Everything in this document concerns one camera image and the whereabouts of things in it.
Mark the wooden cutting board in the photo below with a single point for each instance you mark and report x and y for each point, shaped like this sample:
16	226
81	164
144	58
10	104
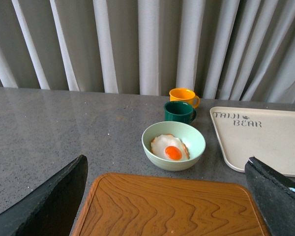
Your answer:
133	205

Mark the light green bowl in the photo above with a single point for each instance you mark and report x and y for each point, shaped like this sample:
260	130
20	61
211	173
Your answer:
190	136

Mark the dark green mug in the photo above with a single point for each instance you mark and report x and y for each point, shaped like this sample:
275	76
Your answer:
179	111

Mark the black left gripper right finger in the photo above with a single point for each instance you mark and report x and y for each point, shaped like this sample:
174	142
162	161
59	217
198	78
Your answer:
274	195

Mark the cream bear tray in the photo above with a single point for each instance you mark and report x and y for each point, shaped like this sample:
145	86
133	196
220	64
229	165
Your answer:
268	135

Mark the grey curtain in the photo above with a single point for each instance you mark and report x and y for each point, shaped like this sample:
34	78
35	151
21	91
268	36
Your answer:
220	49

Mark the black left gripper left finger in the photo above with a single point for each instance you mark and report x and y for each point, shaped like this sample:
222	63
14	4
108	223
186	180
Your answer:
50	209

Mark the fake fried egg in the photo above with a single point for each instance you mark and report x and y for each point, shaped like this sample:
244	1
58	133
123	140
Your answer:
169	147

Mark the yellow mug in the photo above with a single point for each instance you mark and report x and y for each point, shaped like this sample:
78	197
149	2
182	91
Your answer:
185	95

